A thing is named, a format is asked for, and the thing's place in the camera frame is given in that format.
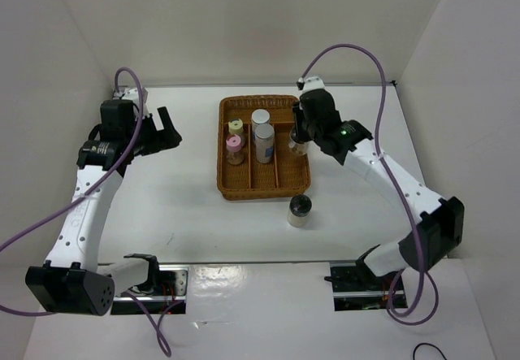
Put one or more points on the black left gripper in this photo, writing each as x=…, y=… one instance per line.
x=165, y=139

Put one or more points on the pink-lid spice bottle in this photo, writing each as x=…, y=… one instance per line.
x=235, y=154

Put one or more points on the black-lid white salt bottle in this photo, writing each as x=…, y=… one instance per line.
x=299, y=210

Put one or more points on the silver-lid blue-label bottle front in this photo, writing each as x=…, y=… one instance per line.
x=264, y=137

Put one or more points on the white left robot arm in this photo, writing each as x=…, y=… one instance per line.
x=70, y=280

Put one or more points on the brown wicker divided tray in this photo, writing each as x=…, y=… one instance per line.
x=285, y=175

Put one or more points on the yellow-lid spice bottle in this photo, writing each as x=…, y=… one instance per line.
x=235, y=127

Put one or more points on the silver-lid blue-label bottle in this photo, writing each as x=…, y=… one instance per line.
x=259, y=117
x=264, y=137

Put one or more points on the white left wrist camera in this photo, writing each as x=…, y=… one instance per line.
x=130, y=94

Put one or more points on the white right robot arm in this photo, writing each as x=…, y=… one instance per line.
x=437, y=222

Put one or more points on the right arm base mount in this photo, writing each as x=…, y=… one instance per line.
x=350, y=292

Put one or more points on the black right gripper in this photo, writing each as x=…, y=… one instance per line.
x=298, y=113

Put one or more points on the black-lid dark spice bottle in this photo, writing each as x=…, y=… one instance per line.
x=296, y=147

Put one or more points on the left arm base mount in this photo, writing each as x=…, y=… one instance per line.
x=170, y=290

